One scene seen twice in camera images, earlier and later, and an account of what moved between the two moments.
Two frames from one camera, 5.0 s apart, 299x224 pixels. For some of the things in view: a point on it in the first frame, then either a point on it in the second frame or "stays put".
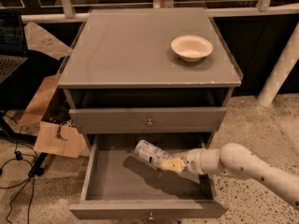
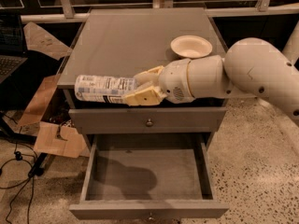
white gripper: [192, 161] -> [174, 80]
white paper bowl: [192, 48] stays put
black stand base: [7, 130] stays put
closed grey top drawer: [148, 120] stays put
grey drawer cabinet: [124, 84] stays put
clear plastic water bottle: [150, 152] -> [103, 89]
